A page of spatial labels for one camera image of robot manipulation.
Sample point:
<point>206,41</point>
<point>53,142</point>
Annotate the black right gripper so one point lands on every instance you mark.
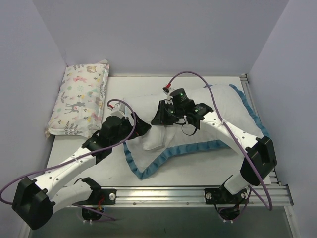
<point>164,112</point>

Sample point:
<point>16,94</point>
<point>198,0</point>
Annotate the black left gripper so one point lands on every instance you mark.
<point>133,123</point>

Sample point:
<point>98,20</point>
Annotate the white pillow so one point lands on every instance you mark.
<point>158,136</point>

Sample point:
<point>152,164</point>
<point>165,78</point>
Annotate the blue houndstooth pillowcase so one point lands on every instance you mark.
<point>233,107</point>

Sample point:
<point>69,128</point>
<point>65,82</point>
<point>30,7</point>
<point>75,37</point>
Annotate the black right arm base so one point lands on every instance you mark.
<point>229,207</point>

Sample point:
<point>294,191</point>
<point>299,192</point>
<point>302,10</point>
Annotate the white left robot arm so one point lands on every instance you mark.
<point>36,200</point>

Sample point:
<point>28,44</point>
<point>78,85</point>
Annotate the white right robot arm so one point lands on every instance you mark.
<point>259,154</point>

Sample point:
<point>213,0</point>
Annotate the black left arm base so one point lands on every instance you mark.
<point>96,202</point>

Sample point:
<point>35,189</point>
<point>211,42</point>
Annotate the animal print pillow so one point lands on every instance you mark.
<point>80,102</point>

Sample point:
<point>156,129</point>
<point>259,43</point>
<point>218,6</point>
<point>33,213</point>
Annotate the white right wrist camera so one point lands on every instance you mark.
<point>168,98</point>

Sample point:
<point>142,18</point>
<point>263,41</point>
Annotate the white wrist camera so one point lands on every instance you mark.
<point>168,98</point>
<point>118,110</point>

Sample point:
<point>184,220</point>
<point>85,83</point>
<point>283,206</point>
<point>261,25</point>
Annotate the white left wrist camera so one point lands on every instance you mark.
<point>118,110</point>

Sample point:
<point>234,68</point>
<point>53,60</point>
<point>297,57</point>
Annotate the aluminium front rail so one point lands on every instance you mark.
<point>181,196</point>

